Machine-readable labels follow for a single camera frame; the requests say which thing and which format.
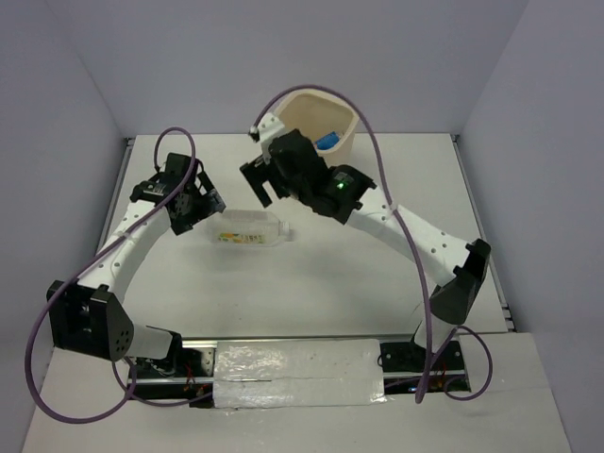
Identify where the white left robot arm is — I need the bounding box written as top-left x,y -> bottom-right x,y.
47,153 -> 226,377

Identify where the aluminium table edge rail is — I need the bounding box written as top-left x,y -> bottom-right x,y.
450,134 -> 518,333

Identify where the beige plastic bin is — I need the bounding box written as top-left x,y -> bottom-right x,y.
273,89 -> 360,166

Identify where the square clear juice bottle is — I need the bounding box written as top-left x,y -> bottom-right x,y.
206,210 -> 296,246

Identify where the blue cap clear bottle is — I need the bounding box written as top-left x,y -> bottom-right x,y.
314,131 -> 341,152

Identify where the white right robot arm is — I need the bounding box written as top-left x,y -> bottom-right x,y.
240,126 -> 491,369

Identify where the white foil cover sheet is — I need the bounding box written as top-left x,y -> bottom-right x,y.
213,339 -> 386,409

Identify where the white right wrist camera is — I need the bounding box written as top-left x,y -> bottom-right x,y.
248,112 -> 286,152

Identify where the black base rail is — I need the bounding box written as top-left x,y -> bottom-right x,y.
121,337 -> 471,409

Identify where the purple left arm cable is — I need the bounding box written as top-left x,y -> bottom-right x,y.
24,126 -> 218,424

